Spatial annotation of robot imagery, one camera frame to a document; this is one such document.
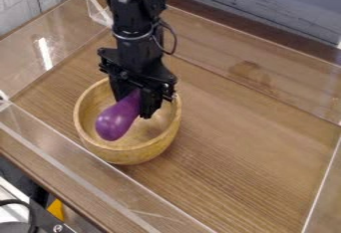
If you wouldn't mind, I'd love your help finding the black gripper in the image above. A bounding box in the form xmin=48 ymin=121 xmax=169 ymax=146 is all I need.
xmin=98 ymin=36 xmax=177 ymax=118

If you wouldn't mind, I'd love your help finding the purple toy eggplant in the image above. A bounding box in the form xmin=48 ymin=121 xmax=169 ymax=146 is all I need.
xmin=96 ymin=90 xmax=140 ymax=141

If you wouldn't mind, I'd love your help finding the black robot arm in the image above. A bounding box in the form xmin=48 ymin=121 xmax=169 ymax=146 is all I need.
xmin=98 ymin=0 xmax=177 ymax=118

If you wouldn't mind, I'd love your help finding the brown wooden bowl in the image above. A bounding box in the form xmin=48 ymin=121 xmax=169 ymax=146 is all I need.
xmin=74 ymin=79 xmax=181 ymax=165

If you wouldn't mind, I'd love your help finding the yellow black device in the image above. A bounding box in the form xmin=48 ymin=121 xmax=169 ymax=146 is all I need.
xmin=29 ymin=197 xmax=78 ymax=233

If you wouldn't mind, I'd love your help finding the clear acrylic corner bracket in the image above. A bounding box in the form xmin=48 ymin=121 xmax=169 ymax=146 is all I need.
xmin=86 ymin=0 xmax=114 ymax=28

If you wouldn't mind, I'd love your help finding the clear acrylic tray wall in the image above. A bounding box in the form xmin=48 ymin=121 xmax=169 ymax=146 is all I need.
xmin=0 ymin=0 xmax=341 ymax=233

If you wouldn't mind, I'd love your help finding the black cable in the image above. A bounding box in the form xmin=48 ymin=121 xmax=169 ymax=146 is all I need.
xmin=0 ymin=199 xmax=38 ymax=233

